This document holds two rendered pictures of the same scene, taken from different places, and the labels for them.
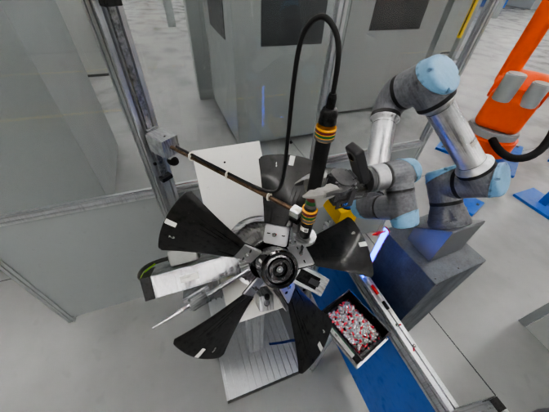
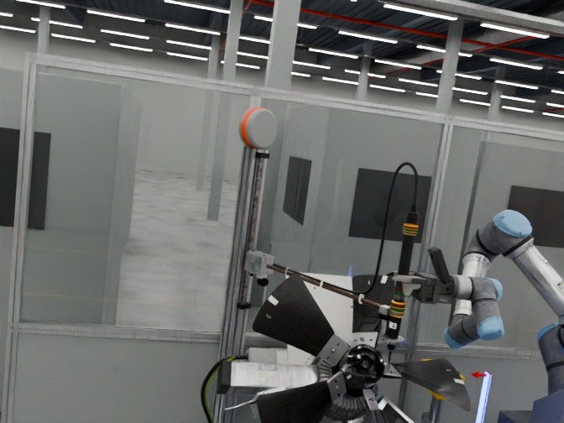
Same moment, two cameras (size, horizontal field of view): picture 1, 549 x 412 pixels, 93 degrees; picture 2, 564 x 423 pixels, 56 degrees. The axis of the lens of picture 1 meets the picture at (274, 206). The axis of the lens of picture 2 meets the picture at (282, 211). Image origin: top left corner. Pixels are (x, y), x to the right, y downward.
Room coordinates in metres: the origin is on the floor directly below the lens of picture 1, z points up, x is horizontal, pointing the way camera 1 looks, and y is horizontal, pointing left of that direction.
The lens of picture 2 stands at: (-1.13, -0.02, 1.83)
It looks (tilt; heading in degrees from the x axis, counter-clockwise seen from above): 7 degrees down; 11
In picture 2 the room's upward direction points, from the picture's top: 7 degrees clockwise
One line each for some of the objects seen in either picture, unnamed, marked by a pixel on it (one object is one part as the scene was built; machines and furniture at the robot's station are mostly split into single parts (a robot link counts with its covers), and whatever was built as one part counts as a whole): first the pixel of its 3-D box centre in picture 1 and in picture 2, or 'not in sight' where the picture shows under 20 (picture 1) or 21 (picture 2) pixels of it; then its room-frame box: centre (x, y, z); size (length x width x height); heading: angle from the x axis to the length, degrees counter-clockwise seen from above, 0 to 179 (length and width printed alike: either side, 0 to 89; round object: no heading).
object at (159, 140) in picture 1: (162, 142); (258, 262); (0.84, 0.43, 1.37); 0.10 x 0.07 x 0.08; 58
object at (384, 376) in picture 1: (353, 330); not in sight; (0.55, -0.47, 0.45); 0.82 x 0.01 x 0.66; 23
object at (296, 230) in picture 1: (303, 225); (392, 325); (0.51, -0.09, 1.33); 0.09 x 0.07 x 0.10; 58
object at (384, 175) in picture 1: (374, 176); (457, 286); (0.58, -0.27, 1.46); 0.08 x 0.05 x 0.08; 23
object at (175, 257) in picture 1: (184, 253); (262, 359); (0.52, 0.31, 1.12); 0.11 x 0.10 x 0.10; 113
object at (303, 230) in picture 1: (314, 186); (402, 277); (0.50, -0.10, 1.48); 0.04 x 0.04 x 0.46
